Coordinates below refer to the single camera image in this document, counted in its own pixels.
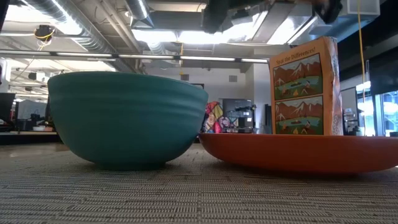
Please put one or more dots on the orange plate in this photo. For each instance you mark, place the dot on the orange plate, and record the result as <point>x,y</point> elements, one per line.
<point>298,152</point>

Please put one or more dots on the grey woven placemat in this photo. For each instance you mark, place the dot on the grey woven placemat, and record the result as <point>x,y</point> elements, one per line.
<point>199,196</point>

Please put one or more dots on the silver ventilation duct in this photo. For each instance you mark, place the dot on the silver ventilation duct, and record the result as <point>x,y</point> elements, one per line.
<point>90,40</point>

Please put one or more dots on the grey box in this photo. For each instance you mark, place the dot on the grey box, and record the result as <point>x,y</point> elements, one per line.
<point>31,109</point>

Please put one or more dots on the dark monitor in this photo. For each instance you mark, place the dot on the dark monitor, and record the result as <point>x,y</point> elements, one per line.
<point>6,107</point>

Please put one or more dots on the white ceiling unit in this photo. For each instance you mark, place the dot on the white ceiling unit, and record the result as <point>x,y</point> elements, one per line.
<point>362,7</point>

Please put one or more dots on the colourful patterned cloth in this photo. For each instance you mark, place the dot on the colourful patterned cloth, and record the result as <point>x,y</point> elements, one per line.
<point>213,119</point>

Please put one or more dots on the wooden desk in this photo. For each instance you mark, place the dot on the wooden desk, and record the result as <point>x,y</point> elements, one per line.
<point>28,137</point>

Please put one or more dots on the long ceiling light strip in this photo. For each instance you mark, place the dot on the long ceiling light strip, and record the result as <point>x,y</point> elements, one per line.
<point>140,56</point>

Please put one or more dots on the teal bowl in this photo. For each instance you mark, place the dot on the teal bowl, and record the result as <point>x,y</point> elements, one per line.
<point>124,121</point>

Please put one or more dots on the orange cereal box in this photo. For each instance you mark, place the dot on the orange cereal box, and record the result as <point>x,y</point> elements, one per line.
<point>298,93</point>

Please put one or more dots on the grey wall vent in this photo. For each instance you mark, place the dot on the grey wall vent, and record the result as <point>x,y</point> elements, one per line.
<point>233,78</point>
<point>184,77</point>

